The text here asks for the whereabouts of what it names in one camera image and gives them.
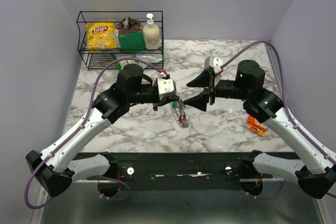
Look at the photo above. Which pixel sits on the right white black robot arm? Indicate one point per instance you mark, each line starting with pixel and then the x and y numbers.
pixel 312 171

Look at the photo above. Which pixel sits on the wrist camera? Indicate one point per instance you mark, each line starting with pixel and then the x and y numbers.
pixel 213 65
pixel 166 87

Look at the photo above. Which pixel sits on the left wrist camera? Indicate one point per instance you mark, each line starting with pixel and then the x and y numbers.
pixel 166 87

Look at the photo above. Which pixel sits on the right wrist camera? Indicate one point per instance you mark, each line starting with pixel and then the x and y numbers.
pixel 213 65

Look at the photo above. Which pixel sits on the green white snack bag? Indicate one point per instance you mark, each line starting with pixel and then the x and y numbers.
pixel 155 59

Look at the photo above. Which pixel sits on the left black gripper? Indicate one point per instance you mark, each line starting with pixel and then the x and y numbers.
pixel 166 100

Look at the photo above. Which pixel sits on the orange packet near arm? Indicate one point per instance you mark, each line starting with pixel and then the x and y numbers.
pixel 255 126

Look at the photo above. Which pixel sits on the green brown snack bag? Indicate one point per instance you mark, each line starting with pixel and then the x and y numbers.
pixel 128 35

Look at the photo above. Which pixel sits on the yellow Lays chips bag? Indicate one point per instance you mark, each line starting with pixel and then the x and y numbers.
pixel 101 35

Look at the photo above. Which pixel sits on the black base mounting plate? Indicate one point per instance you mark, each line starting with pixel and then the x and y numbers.
pixel 179 171

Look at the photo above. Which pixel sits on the cream soap pump bottle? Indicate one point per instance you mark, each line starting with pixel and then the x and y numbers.
pixel 151 33

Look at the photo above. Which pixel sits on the black wire shelf rack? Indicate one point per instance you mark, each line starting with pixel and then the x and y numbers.
pixel 99 59

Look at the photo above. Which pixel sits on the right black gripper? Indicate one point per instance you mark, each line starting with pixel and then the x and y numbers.
pixel 202 80

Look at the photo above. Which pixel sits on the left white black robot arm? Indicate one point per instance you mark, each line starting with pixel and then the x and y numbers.
pixel 55 167

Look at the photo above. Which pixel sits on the aluminium rail frame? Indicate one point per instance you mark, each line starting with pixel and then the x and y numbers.
pixel 311 165

